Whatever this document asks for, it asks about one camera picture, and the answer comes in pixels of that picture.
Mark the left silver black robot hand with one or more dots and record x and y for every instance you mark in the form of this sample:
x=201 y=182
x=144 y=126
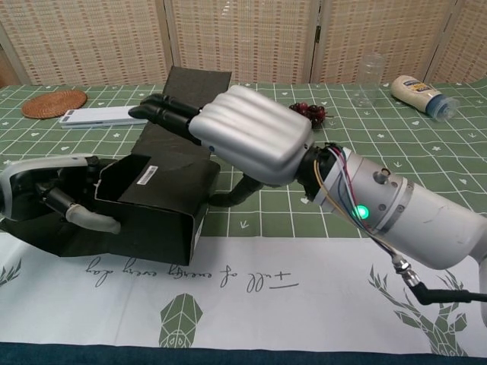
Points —
x=38 y=169

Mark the green checked deer tablecloth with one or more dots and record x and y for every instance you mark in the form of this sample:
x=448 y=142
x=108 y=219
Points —
x=266 y=285

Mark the white folding stand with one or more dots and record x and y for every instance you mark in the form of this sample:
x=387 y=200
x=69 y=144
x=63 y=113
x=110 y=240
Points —
x=99 y=116

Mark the dark red grape bunch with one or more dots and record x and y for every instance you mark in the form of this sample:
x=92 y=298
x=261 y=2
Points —
x=316 y=114

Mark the clear empty jar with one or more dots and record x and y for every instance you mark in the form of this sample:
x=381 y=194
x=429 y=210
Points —
x=367 y=80

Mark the woven folding screen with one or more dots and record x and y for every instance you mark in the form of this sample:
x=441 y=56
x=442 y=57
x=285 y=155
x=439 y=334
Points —
x=243 y=38

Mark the round woven brown coaster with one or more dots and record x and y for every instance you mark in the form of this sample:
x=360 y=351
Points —
x=53 y=103

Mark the black cardboard box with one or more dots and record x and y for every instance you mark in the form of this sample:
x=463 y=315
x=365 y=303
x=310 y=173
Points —
x=160 y=216

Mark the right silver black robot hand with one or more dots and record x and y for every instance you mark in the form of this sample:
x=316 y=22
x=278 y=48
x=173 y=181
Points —
x=255 y=133

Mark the mayonnaise squeeze bottle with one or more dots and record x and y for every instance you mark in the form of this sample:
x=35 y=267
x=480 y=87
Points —
x=412 y=93

